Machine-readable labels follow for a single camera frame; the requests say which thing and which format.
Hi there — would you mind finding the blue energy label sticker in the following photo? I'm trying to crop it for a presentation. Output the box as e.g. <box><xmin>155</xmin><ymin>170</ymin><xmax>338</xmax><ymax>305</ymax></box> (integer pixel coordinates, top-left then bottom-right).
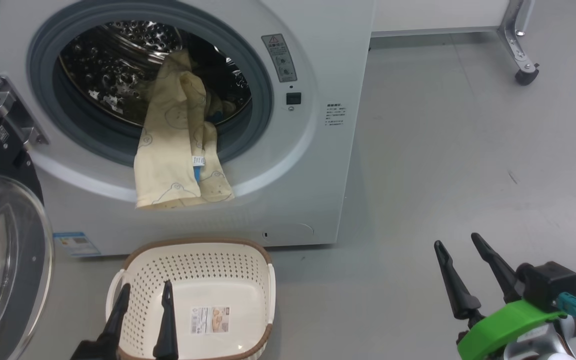
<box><xmin>53</xmin><ymin>231</ymin><xmax>102</xmax><ymax>258</ymax></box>

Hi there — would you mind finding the white product label sticker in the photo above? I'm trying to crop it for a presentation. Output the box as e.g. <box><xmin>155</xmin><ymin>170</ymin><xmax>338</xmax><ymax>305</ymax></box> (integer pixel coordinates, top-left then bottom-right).
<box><xmin>190</xmin><ymin>306</ymin><xmax>230</xmax><ymax>335</ymax></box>

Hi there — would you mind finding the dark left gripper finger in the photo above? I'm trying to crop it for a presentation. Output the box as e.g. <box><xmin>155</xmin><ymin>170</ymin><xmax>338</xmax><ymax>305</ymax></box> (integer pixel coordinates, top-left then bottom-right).
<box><xmin>153</xmin><ymin>280</ymin><xmax>180</xmax><ymax>360</ymax></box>
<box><xmin>99</xmin><ymin>283</ymin><xmax>132</xmax><ymax>346</ymax></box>

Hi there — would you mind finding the right metal caster leg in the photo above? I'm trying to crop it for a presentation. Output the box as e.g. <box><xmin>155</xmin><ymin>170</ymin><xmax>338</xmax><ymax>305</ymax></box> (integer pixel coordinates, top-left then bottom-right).
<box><xmin>372</xmin><ymin>0</ymin><xmax>540</xmax><ymax>86</ymax></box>

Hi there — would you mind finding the cream garment with blue cuff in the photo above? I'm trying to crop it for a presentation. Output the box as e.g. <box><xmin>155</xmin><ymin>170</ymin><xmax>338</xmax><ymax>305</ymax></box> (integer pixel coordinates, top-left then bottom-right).
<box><xmin>207</xmin><ymin>92</ymin><xmax>239</xmax><ymax>125</ymax></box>

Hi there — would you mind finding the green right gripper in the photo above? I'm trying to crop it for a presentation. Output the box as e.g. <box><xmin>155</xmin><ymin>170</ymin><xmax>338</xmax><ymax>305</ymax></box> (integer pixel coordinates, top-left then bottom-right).
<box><xmin>434</xmin><ymin>232</ymin><xmax>568</xmax><ymax>360</ymax></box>

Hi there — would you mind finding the cream perforated laundry basket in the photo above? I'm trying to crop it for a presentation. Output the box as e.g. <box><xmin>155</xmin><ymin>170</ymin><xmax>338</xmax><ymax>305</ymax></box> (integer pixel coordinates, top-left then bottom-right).
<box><xmin>106</xmin><ymin>237</ymin><xmax>276</xmax><ymax>360</ymax></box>

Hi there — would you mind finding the cream bear print garment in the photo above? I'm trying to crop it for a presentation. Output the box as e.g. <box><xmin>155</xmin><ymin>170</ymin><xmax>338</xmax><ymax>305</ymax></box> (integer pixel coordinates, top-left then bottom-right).
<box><xmin>134</xmin><ymin>49</ymin><xmax>235</xmax><ymax>210</ymax></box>

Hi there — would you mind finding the white front-load washing machine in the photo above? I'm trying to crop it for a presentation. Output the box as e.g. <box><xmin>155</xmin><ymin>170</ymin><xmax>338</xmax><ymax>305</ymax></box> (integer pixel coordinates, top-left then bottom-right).
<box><xmin>0</xmin><ymin>0</ymin><xmax>376</xmax><ymax>257</ymax></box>

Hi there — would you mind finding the washing machine glass door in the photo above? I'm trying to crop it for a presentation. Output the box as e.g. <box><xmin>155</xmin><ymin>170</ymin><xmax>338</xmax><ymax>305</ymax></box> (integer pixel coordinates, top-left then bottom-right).
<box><xmin>0</xmin><ymin>90</ymin><xmax>55</xmax><ymax>360</ymax></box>

